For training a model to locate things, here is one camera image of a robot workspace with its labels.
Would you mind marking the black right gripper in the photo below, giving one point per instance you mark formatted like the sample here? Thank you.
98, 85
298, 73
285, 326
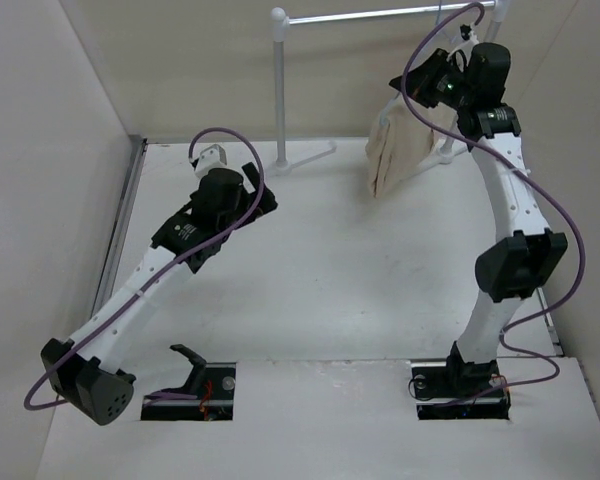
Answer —
420, 79

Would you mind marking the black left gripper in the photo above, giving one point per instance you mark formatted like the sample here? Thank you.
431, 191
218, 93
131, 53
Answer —
253, 179

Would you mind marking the beige trousers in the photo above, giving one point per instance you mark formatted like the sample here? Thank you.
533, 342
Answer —
402, 149

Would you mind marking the light blue wire hanger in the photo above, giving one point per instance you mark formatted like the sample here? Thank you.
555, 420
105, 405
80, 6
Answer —
387, 110

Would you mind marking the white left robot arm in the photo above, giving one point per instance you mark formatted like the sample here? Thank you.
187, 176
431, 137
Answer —
85, 369

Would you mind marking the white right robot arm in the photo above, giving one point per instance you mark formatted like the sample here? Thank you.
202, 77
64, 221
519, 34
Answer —
526, 250

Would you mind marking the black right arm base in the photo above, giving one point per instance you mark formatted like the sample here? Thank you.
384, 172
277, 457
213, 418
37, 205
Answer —
444, 392

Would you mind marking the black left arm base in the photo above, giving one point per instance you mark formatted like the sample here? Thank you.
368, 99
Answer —
206, 396

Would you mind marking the white clothes rack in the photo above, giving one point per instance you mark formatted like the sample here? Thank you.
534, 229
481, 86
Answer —
330, 70

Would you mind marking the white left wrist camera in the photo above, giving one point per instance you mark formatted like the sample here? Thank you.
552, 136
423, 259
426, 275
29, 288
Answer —
209, 158

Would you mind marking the aluminium table edge rail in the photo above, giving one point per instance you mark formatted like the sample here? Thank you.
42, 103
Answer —
121, 222

